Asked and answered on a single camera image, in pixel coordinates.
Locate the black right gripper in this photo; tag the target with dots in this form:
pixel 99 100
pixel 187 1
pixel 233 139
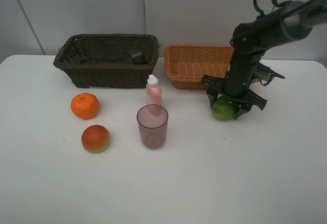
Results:
pixel 235 85

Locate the green lime fruit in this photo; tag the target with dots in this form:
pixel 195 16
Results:
pixel 222 109

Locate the pink squeeze bottle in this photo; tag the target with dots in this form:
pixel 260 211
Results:
pixel 154 92

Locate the black rectangular box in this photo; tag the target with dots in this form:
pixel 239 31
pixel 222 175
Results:
pixel 134 56

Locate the orange mandarin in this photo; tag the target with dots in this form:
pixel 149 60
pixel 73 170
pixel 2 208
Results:
pixel 85 106

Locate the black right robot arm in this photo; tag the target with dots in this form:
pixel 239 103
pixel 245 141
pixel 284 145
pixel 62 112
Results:
pixel 291 22

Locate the light orange wicker basket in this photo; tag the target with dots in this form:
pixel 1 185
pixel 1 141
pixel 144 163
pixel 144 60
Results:
pixel 186 64

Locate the purple translucent cup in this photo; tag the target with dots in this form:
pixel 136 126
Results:
pixel 152 122

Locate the dark brown wicker basket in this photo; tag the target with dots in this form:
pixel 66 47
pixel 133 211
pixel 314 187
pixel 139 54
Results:
pixel 98 60

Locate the round bread bun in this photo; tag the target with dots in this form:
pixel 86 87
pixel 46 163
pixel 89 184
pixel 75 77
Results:
pixel 95 139

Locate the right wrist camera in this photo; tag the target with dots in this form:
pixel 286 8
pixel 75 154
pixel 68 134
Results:
pixel 265 74

